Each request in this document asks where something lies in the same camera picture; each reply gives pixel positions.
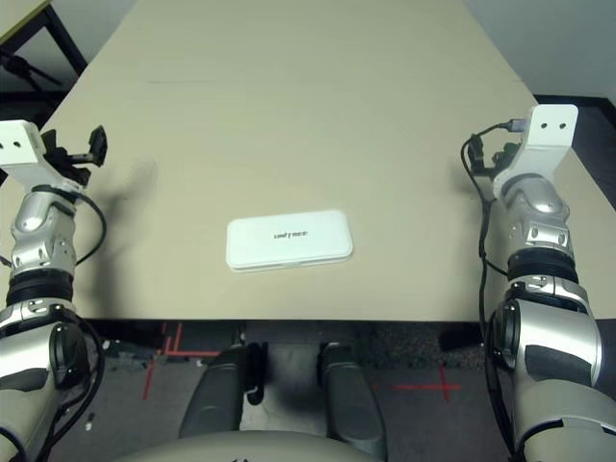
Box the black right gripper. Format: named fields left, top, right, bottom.
left=467, top=132, right=519, bottom=174

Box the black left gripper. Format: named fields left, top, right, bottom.
left=40, top=124, right=108, bottom=187

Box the white plastic pencil case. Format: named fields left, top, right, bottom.
left=224, top=208, right=354, bottom=274

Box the black tripod stand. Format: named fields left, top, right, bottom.
left=0, top=50, right=64, bottom=95

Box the dark grey right robot leg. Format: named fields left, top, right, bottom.
left=317, top=342, right=389, bottom=458

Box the dark grey robot leg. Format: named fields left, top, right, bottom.
left=317, top=342, right=389, bottom=458
left=180, top=346, right=269, bottom=439

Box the dark grey left robot leg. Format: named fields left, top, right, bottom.
left=180, top=346, right=269, bottom=439

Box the grey robot torso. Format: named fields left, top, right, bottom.
left=119, top=430, right=381, bottom=462

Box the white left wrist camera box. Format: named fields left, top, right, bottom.
left=0, top=119, right=81, bottom=192

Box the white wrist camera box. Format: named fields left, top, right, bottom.
left=0, top=119, right=81, bottom=192
left=493, top=104, right=578, bottom=193

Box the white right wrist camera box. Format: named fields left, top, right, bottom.
left=493, top=104, right=578, bottom=193

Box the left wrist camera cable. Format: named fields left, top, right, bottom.
left=0, top=192, right=108, bottom=462

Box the beige side table black frame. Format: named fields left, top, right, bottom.
left=0, top=0, right=88, bottom=78

